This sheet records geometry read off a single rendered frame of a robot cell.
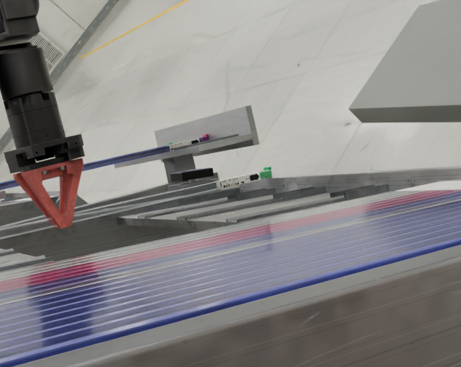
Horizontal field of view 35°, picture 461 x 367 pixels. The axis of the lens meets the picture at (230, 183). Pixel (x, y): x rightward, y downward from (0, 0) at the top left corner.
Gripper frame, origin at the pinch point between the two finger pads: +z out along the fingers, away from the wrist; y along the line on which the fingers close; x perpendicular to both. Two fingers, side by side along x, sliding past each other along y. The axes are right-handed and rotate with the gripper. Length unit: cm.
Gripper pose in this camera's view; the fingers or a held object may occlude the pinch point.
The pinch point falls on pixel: (61, 220)
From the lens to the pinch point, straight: 86.0
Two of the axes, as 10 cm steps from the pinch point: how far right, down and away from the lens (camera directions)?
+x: 8.3, -2.5, 4.9
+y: 5.1, -0.3, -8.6
